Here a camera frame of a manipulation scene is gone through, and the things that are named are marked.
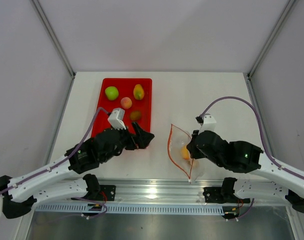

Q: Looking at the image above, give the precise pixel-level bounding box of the aluminium front rail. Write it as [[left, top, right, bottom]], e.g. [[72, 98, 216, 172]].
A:
[[25, 178, 298, 206]]

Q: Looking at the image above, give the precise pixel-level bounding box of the yellow green mango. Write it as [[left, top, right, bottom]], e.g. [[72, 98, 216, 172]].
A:
[[133, 84, 145, 101]]

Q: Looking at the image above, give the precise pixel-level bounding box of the pink peach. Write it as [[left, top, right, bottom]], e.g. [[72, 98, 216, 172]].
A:
[[120, 97, 132, 110]]

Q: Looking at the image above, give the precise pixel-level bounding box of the orange yellow fruit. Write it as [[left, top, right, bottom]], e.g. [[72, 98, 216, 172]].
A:
[[180, 146, 199, 168]]

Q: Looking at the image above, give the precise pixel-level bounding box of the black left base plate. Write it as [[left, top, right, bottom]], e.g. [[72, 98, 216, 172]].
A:
[[93, 185, 116, 202]]

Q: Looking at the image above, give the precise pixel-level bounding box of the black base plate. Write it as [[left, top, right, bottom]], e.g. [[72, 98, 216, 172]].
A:
[[203, 186, 251, 204], [93, 185, 116, 202]]

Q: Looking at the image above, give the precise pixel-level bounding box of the green apple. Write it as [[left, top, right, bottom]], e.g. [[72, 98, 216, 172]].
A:
[[105, 86, 119, 101]]

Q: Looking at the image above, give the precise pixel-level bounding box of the white slotted cable duct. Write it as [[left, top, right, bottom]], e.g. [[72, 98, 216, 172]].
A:
[[36, 202, 224, 216]]

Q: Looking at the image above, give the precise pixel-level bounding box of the left aluminium frame post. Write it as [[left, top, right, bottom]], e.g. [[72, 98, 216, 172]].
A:
[[30, 0, 76, 77]]

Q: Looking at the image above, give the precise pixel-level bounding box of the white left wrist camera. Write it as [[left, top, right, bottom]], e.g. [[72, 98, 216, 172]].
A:
[[108, 108, 126, 130]]

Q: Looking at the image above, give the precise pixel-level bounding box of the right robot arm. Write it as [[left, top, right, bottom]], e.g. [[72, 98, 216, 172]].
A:
[[187, 130, 304, 214]]

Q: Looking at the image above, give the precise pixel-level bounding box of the aluminium frame post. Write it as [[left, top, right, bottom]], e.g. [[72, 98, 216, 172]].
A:
[[30, 0, 76, 77], [246, 0, 299, 78]]

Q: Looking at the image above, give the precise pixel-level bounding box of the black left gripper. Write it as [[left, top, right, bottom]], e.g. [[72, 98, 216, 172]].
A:
[[101, 121, 154, 163]]

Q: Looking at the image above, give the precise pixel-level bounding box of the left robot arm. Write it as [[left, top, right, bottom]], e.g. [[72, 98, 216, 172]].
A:
[[0, 122, 154, 219]]

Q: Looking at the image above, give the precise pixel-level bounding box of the clear zip top bag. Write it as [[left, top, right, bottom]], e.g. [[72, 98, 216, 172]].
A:
[[167, 124, 205, 183]]

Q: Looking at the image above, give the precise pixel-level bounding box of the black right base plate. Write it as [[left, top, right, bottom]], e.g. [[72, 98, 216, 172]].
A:
[[203, 186, 251, 204]]

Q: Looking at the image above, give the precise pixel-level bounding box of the brown kiwi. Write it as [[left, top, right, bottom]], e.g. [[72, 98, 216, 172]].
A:
[[130, 110, 142, 122]]

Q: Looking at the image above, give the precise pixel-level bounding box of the right aluminium frame post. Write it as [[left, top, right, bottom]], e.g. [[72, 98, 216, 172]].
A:
[[246, 0, 299, 78]]

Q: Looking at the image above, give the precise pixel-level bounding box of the red plastic tray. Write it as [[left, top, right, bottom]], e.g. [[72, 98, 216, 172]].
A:
[[91, 78, 152, 145]]

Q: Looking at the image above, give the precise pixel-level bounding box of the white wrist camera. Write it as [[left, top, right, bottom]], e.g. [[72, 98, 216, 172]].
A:
[[108, 108, 126, 130], [196, 113, 216, 134]]

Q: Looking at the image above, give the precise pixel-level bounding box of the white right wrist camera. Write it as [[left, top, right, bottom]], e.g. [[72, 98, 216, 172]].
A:
[[196, 113, 216, 134]]

